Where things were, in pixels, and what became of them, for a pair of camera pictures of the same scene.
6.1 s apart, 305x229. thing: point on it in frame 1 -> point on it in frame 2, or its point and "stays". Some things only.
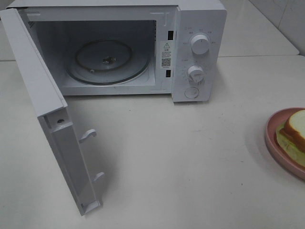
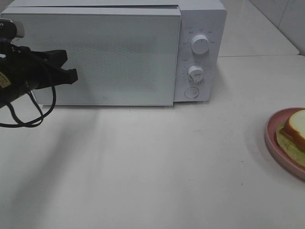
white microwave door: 51,108 -> 124,56
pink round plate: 274,123 stays
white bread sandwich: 290,139 stays
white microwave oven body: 111,47 stays
